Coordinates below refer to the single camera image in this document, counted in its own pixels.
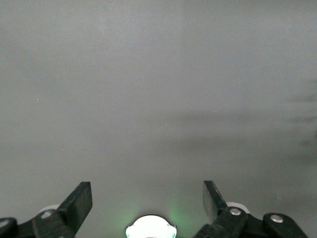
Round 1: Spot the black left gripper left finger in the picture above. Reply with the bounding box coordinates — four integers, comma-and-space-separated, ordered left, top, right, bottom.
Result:
31, 181, 93, 238

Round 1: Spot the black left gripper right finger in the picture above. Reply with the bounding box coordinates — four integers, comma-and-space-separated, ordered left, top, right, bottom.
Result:
192, 180, 249, 238

